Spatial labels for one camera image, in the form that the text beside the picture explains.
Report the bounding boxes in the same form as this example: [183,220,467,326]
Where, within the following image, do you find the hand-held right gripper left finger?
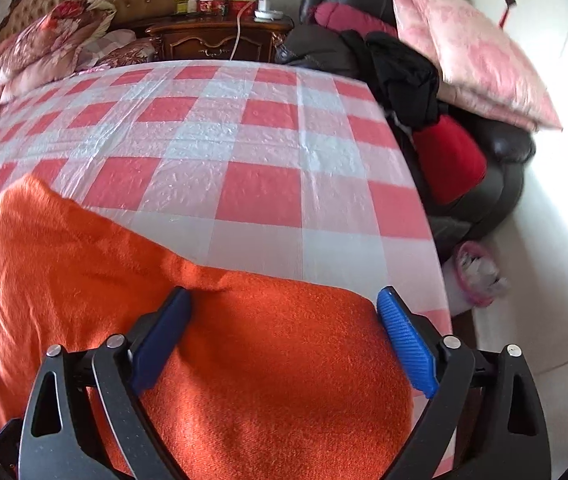
[18,286,193,480]

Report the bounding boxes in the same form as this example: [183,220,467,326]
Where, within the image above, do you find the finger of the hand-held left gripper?
[0,417,25,478]

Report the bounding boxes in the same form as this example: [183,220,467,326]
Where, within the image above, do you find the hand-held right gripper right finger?
[376,286,552,480]

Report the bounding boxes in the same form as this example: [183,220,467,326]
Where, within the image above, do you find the orange pants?
[0,174,417,480]

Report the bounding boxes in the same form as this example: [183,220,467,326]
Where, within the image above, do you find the pink trash basket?
[452,240,512,308]

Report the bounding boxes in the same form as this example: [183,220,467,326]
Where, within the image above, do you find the black leather sofa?
[299,0,537,261]

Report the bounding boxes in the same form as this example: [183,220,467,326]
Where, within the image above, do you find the red garment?
[414,115,488,206]

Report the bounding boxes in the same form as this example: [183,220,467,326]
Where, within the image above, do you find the red white checked sheet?
[0,60,457,480]

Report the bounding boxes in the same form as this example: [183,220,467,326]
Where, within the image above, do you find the black garment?
[341,30,442,128]

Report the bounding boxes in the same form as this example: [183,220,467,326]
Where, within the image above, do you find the maroon floral pillow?
[96,42,157,68]

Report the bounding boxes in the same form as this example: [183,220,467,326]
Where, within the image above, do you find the pink plaid pillow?
[76,30,137,68]

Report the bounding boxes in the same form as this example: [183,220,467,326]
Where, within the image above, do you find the dark wooden nightstand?
[131,14,295,63]

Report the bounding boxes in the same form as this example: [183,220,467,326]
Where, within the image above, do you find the grey garment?
[276,25,365,78]

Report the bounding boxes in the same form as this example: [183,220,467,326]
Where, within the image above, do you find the floral quilt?
[0,1,117,113]

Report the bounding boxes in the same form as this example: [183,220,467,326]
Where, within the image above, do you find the maroon garment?
[311,2,399,38]

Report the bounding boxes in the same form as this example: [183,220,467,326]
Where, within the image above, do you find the white cable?
[231,0,257,62]

